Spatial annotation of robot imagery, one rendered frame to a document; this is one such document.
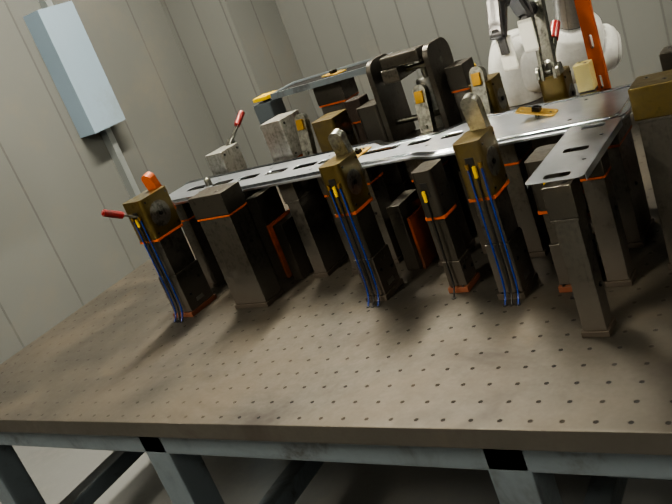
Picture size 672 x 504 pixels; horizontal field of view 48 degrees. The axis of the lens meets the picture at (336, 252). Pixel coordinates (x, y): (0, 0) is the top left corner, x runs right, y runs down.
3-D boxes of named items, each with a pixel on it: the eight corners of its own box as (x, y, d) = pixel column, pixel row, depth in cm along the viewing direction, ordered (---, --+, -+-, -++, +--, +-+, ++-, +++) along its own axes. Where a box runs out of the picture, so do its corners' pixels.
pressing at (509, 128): (142, 213, 223) (140, 209, 223) (191, 183, 240) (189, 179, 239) (624, 122, 141) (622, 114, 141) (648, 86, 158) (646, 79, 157)
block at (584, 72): (610, 219, 176) (571, 66, 164) (613, 212, 178) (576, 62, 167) (625, 217, 174) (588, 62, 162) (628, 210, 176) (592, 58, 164)
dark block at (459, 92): (490, 222, 200) (443, 68, 187) (499, 211, 206) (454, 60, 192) (508, 219, 197) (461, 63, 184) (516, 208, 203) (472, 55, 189)
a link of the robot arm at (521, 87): (495, 99, 255) (482, 33, 247) (551, 87, 249) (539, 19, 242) (493, 111, 241) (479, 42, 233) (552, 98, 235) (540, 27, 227)
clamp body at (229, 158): (248, 261, 245) (203, 156, 234) (269, 244, 254) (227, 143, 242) (265, 259, 241) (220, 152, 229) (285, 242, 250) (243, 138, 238)
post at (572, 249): (581, 338, 134) (540, 188, 125) (589, 323, 137) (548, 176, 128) (610, 337, 131) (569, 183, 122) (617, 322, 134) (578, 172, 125)
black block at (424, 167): (444, 301, 167) (402, 179, 158) (460, 280, 175) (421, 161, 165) (465, 300, 164) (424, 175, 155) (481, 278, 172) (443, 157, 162)
